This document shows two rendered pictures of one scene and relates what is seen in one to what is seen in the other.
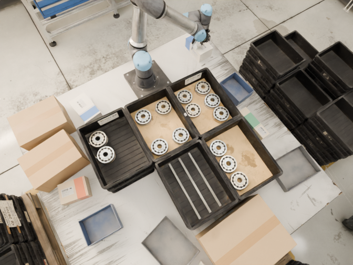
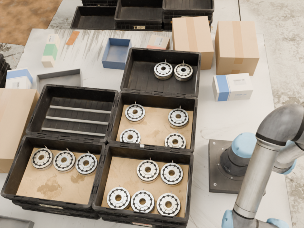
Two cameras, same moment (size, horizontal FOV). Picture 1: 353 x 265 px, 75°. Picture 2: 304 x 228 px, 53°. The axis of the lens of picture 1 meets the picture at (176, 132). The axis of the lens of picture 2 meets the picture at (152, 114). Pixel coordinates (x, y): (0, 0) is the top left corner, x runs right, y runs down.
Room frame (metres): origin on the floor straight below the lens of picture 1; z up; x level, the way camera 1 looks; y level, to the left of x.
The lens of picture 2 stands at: (1.06, -0.42, 2.17)
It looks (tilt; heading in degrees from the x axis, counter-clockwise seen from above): 58 degrees down; 136
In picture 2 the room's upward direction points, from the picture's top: 5 degrees counter-clockwise
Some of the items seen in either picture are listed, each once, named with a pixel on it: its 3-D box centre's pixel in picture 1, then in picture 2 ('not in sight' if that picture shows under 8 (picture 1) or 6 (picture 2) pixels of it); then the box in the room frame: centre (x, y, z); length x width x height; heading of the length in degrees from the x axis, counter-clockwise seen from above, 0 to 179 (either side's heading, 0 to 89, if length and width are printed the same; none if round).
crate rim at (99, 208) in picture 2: (203, 100); (144, 180); (0.70, -0.15, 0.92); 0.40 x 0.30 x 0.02; 33
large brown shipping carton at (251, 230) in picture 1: (242, 240); (6, 130); (-0.07, -0.40, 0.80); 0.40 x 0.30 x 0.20; 127
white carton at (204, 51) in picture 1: (198, 46); not in sight; (1.27, -0.12, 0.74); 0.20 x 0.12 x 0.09; 37
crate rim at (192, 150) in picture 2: (160, 122); (154, 120); (0.54, 0.10, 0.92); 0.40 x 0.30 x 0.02; 33
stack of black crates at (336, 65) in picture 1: (328, 78); not in sight; (1.33, -1.39, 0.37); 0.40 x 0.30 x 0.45; 37
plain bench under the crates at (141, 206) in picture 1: (169, 166); (135, 159); (0.40, 0.04, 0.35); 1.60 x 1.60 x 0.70; 37
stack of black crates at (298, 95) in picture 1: (294, 101); not in sight; (1.10, -1.07, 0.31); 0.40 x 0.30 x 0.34; 37
